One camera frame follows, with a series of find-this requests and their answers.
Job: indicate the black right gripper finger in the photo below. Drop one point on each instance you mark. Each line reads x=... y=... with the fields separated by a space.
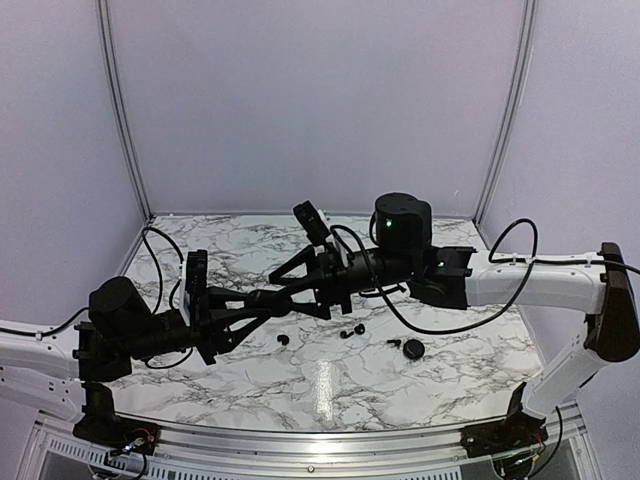
x=283 y=275
x=312 y=309

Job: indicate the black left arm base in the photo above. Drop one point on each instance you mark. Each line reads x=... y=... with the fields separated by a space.
x=101 y=425

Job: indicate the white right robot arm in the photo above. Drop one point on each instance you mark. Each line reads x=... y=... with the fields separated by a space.
x=595 y=283

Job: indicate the black earbud pair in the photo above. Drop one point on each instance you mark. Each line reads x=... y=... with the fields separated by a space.
x=357 y=330

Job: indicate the black earbud charging case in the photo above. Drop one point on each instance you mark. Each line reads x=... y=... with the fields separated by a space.
x=277 y=304

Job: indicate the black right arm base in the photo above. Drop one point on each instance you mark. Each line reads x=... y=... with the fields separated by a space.
x=516 y=430

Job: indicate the black round disc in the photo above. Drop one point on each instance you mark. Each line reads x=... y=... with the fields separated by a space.
x=413 y=349

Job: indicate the right aluminium frame post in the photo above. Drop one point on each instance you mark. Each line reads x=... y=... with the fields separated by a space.
x=513 y=101

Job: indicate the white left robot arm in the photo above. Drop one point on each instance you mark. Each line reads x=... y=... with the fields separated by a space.
x=121 y=328

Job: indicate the aluminium front rail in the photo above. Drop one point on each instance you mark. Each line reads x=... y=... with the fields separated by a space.
x=197 y=452

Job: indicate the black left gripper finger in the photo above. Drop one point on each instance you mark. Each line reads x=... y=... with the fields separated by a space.
x=224 y=331
x=218 y=299

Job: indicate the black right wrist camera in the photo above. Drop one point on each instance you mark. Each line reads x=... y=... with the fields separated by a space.
x=311 y=221

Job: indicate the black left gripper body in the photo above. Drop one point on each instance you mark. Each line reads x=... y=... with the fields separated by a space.
x=200 y=326

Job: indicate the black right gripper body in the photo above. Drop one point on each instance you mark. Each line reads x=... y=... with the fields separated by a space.
x=337 y=280

